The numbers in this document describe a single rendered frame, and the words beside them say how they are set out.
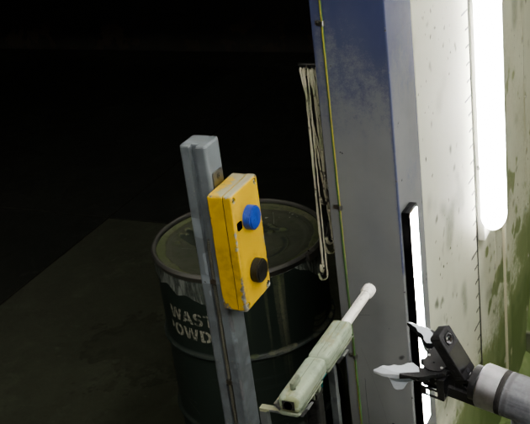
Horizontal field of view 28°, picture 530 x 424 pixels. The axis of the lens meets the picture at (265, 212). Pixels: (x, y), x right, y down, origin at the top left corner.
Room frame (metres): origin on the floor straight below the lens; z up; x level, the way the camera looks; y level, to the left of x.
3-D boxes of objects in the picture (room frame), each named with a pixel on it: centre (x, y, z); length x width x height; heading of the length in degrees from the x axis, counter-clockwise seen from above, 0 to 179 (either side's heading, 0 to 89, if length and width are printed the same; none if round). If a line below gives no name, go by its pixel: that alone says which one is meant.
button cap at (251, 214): (1.91, 0.03, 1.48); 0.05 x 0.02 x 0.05; 152
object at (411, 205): (2.29, -0.35, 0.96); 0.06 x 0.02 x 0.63; 152
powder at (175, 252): (3.08, 0.10, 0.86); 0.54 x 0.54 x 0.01
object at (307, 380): (1.98, -0.11, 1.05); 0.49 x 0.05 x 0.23; 152
